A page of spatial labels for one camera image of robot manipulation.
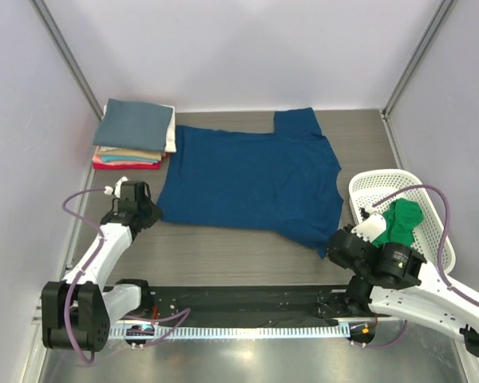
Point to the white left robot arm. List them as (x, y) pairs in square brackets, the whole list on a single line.
[(78, 311)]

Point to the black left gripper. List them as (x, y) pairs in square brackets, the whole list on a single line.
[(146, 213)]

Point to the teal folded t shirt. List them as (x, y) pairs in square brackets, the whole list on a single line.
[(126, 159)]

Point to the tan folded t shirt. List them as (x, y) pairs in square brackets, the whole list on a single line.
[(130, 152)]

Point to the red folded t shirt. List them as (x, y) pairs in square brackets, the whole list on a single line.
[(100, 164)]

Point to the white slotted cable duct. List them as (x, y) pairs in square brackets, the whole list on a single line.
[(130, 332)]

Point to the green t shirt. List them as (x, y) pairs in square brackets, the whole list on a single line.
[(402, 217)]

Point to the aluminium frame post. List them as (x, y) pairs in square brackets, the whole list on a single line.
[(438, 18), (48, 21)]

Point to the right aluminium frame post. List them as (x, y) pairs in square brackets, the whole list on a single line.
[(438, 18)]

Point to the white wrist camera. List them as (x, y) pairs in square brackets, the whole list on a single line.
[(371, 225), (116, 189)]

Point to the slate blue folded t shirt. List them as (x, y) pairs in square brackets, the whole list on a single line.
[(133, 125)]

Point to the white perforated laundry basket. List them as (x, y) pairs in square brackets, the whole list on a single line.
[(375, 190)]

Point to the salmon pink folded t shirt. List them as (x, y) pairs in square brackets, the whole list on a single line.
[(121, 163)]

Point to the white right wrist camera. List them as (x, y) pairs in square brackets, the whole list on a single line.
[(371, 225)]

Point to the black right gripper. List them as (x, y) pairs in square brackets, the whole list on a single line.
[(339, 250)]

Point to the left aluminium frame post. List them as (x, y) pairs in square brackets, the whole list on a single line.
[(48, 21)]

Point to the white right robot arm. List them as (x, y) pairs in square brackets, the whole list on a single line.
[(398, 281)]

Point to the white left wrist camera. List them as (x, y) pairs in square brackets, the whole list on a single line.
[(116, 189)]

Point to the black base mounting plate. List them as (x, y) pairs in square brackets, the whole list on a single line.
[(253, 306)]

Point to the dark blue t shirt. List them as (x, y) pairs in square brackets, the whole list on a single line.
[(283, 181)]

